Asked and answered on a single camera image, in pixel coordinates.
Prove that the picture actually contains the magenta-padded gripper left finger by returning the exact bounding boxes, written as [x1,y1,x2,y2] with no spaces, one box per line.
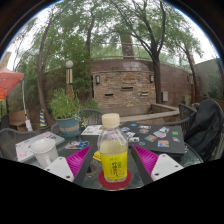
[43,144,96,187]

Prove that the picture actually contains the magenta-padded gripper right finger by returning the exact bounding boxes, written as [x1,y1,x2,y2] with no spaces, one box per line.
[128,144,184,186]

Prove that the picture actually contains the yellow-labelled drink bottle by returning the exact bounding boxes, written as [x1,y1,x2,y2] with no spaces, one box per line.
[97,112,129,184]

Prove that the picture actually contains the colourful picture cards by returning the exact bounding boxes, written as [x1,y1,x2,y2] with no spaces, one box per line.
[64,140,90,150]

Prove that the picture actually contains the small yellow packet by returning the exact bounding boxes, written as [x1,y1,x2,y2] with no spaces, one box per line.
[92,150,103,163]

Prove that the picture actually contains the dark laptop with stickers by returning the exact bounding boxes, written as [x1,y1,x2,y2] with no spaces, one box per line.
[119,122,186,155]

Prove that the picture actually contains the white book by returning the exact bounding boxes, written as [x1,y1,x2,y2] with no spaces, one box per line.
[80,124,104,137]

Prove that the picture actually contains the white mug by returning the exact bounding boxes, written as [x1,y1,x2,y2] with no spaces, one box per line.
[30,137,60,169]

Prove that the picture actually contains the potted green plant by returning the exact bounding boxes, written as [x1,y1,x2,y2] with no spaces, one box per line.
[48,88,84,138]

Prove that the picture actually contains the silver laptop with stickers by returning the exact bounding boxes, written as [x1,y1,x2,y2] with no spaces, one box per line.
[14,130,66,164]

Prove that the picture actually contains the blue-yellow striped cone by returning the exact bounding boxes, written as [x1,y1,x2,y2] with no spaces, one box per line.
[39,109,48,128]

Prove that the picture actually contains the black backpack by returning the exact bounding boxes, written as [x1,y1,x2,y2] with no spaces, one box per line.
[184,98,224,163]

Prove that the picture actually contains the dark-trunked tree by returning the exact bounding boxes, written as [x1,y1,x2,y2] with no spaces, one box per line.
[109,0,204,105]

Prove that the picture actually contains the leaning pale-trunked tree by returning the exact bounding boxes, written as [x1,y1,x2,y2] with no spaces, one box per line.
[13,6,88,126]

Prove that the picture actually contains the orange parasol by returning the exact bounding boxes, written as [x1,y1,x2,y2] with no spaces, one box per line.
[0,64,33,132]

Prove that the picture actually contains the globe-topped lamp post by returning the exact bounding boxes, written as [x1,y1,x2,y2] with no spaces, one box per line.
[64,59,75,98]

